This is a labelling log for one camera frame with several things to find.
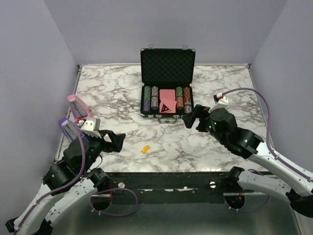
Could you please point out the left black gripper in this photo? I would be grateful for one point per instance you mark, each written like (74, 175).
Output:
(117, 140)

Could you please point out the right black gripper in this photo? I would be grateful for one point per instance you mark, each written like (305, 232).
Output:
(190, 117)

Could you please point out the yellow key tag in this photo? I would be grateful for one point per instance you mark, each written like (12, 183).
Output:
(145, 149)

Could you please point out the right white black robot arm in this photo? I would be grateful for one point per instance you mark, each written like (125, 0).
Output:
(292, 183)

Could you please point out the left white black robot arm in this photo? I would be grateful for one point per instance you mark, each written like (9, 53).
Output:
(67, 182)

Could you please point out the black triangle dealer button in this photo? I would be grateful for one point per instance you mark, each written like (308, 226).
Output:
(164, 108)

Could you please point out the orange poker chip stack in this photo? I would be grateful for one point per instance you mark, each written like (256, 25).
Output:
(187, 95)

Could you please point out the pink playing card deck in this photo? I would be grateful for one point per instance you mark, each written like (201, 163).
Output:
(169, 94)

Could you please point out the grey poker chip stack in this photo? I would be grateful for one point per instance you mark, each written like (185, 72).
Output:
(154, 97)

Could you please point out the purple poker chip stack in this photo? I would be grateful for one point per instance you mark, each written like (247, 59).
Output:
(146, 106)

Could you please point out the pink metronome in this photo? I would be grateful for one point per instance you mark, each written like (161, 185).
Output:
(79, 108)

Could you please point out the black poker chip case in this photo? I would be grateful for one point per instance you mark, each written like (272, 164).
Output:
(166, 68)

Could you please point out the purple metronome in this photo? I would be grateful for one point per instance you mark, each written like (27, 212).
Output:
(68, 129)

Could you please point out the green poker chip stack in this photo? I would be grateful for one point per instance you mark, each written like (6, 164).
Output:
(147, 93)

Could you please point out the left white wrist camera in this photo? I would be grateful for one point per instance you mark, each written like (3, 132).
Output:
(91, 127)

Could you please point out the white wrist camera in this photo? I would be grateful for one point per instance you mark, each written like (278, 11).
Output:
(91, 127)
(221, 101)

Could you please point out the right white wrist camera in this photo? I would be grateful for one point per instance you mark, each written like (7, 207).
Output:
(221, 101)

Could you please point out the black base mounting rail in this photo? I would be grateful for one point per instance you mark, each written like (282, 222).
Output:
(167, 188)

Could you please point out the aluminium extrusion frame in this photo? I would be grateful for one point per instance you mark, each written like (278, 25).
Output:
(260, 215)

